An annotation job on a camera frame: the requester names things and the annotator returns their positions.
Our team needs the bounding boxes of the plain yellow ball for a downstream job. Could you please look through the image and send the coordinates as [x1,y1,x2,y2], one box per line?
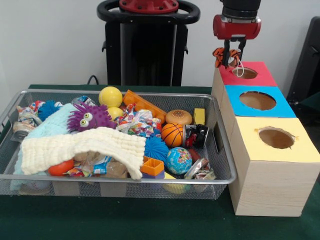
[98,86,124,109]

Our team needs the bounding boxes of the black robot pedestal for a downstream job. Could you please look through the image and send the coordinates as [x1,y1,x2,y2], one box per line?
[97,0,201,87]

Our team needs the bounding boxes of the dark green table cloth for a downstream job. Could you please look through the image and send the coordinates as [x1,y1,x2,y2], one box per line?
[0,84,320,240]

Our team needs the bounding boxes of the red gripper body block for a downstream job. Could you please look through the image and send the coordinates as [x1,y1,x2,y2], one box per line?
[213,15,262,41]

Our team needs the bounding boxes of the orange basketball toy ball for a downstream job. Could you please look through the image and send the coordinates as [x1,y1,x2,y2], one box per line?
[161,123,186,149]

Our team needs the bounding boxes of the long orange building block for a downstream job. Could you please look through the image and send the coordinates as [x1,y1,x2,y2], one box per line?
[140,157,165,180]

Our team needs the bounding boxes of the black cable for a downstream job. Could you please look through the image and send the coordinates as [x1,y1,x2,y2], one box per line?
[87,75,101,86]

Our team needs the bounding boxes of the striped tiger toy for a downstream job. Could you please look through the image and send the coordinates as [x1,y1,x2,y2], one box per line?
[212,46,246,78]

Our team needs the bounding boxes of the black panel on stand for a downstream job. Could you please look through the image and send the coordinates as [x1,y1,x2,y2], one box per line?
[290,16,320,113]

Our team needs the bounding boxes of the large blue spiky ball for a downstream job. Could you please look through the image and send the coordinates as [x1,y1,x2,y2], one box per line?
[144,136,170,162]

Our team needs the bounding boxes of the light blue knitted cloth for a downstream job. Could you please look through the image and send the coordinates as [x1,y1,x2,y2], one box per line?
[11,103,81,191]

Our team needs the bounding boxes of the cream waffle cloth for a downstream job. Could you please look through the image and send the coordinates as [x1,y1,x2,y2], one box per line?
[20,126,147,180]

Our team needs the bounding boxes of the wooden box with three holes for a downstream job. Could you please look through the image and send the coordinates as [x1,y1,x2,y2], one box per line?
[211,60,320,217]

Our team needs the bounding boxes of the tan orange ball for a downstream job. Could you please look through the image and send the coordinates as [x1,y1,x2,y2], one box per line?
[165,109,193,126]

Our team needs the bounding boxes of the purple spiky ball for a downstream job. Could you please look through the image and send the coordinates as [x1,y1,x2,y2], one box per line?
[66,103,116,133]

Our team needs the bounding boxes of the blue patterned ball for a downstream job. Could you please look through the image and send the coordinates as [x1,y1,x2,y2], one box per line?
[166,147,193,176]

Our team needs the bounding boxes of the shallow clear mesh bin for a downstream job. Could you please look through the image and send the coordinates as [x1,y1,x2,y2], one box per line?
[0,89,237,201]

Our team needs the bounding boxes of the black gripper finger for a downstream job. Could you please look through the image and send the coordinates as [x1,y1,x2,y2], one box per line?
[238,39,247,63]
[222,39,231,69]

